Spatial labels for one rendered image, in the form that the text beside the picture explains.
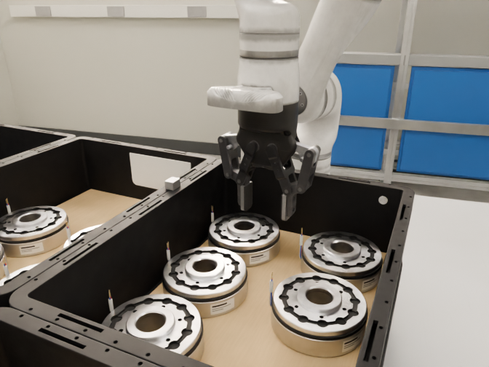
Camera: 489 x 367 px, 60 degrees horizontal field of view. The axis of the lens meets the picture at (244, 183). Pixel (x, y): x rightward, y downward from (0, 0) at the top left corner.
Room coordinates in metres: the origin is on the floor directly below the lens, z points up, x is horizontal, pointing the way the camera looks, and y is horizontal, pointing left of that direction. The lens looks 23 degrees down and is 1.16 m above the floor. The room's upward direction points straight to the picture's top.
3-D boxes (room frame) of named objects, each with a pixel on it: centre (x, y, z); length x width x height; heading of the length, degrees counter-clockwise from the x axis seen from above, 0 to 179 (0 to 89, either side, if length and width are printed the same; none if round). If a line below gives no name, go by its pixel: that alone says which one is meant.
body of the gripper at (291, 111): (0.52, -0.03, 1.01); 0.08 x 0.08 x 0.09
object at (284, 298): (0.37, -0.08, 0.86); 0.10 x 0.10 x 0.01
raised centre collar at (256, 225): (0.53, 0.00, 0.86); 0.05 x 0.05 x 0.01
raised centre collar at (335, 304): (0.37, -0.08, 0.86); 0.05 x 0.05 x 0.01
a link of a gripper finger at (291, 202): (0.50, -0.07, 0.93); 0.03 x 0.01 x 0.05; 61
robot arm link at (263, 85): (0.50, -0.02, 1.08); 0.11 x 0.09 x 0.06; 151
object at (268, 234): (0.53, 0.00, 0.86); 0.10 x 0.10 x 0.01
